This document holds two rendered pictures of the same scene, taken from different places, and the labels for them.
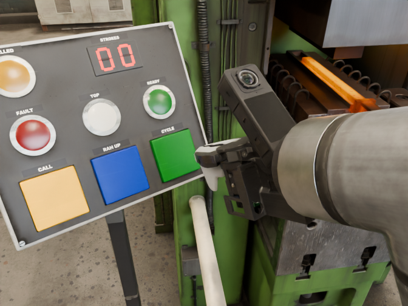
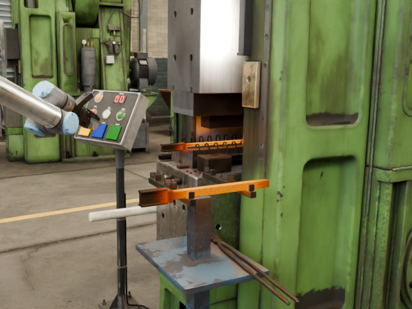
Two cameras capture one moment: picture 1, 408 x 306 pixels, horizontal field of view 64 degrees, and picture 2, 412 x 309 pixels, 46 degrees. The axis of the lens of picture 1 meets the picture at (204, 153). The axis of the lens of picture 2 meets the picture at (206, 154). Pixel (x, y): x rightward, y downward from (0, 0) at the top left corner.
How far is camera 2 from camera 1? 2.30 m
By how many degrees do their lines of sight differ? 66
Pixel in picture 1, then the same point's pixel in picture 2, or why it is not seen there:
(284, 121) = (78, 101)
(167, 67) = (129, 105)
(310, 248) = (164, 236)
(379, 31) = (183, 107)
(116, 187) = (95, 132)
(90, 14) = not seen: outside the picture
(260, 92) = (84, 96)
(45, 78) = (103, 99)
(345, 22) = (175, 101)
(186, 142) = (117, 129)
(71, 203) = (86, 131)
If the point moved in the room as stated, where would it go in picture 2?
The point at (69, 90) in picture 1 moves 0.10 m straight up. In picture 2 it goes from (105, 104) to (105, 84)
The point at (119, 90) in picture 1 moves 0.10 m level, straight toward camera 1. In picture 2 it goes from (114, 108) to (95, 108)
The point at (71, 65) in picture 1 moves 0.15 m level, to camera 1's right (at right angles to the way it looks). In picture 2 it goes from (110, 98) to (115, 100)
